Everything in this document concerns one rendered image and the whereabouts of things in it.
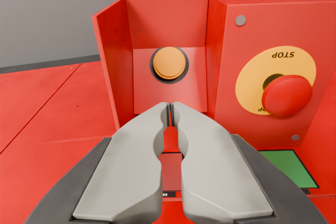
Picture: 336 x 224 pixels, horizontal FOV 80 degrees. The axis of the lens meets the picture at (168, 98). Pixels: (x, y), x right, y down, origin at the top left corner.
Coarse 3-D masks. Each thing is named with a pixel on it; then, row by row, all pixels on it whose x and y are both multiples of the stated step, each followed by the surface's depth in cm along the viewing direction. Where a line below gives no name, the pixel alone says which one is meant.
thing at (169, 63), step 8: (168, 48) 24; (176, 48) 24; (160, 56) 24; (168, 56) 24; (176, 56) 24; (160, 64) 24; (168, 64) 23; (176, 64) 23; (184, 64) 24; (160, 72) 23; (168, 72) 23; (176, 72) 23
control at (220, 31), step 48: (144, 0) 22; (192, 0) 22; (240, 0) 16; (288, 0) 16; (144, 48) 25; (192, 48) 25; (240, 48) 17; (144, 96) 25; (192, 96) 24; (288, 144) 23
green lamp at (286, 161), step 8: (264, 152) 22; (272, 152) 22; (280, 152) 22; (288, 152) 22; (272, 160) 22; (280, 160) 22; (288, 160) 21; (296, 160) 21; (280, 168) 21; (288, 168) 21; (296, 168) 21; (304, 168) 21; (288, 176) 20; (296, 176) 20; (304, 176) 20; (296, 184) 19; (304, 184) 19; (312, 184) 19
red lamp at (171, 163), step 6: (162, 156) 22; (168, 156) 22; (174, 156) 22; (180, 156) 22; (162, 162) 22; (168, 162) 22; (174, 162) 22; (180, 162) 22; (162, 168) 21; (168, 168) 21; (174, 168) 21; (180, 168) 21; (162, 174) 20; (168, 174) 20; (174, 174) 20; (180, 174) 20; (162, 180) 20; (168, 180) 20; (174, 180) 20; (180, 180) 20; (168, 186) 19; (174, 186) 19; (180, 186) 19
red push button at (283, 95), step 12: (264, 84) 19; (276, 84) 16; (288, 84) 16; (300, 84) 16; (264, 96) 17; (276, 96) 16; (288, 96) 16; (300, 96) 16; (264, 108) 18; (276, 108) 17; (288, 108) 17; (300, 108) 17
